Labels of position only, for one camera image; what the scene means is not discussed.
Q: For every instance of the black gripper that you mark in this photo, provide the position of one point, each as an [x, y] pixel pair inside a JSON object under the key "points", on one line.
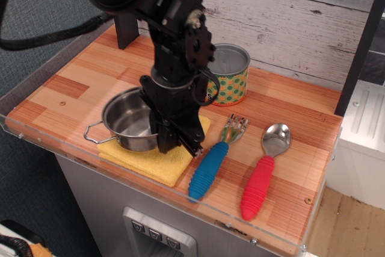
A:
{"points": [[174, 117]]}

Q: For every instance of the silver pot with handles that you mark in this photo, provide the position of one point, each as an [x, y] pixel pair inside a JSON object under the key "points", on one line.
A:
{"points": [[127, 117]]}

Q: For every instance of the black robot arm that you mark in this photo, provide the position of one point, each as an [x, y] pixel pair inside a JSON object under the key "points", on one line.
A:
{"points": [[176, 88]]}

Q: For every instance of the yellow folded cloth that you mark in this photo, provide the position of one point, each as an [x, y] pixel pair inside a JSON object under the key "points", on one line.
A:
{"points": [[163, 168]]}

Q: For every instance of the clear acrylic table guard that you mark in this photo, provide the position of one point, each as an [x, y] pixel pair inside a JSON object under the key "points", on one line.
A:
{"points": [[53, 107]]}

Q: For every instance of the grey cabinet with dispenser panel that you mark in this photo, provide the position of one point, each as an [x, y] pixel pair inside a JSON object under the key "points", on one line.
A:
{"points": [[130, 216]]}

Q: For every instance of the green orange patterned can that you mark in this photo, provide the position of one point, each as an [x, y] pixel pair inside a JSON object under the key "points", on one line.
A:
{"points": [[230, 66]]}

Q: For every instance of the dark bag with orange item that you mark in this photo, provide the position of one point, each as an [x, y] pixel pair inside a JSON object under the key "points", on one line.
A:
{"points": [[17, 240]]}

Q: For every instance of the white appliance at right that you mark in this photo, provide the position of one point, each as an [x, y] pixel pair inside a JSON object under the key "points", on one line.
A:
{"points": [[356, 168]]}

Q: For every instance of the blue handled fork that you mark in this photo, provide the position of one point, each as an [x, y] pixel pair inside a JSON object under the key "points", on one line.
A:
{"points": [[208, 168]]}

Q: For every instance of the red handled spoon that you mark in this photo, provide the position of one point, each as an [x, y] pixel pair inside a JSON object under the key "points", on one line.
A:
{"points": [[275, 141]]}

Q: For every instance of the black left vertical post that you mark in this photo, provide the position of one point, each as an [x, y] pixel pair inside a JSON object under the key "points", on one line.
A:
{"points": [[126, 29]]}

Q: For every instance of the black vertical post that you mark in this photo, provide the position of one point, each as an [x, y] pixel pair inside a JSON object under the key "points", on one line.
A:
{"points": [[126, 29], [360, 56]]}

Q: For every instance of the black right vertical post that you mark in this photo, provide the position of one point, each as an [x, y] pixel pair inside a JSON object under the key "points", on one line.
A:
{"points": [[360, 56]]}

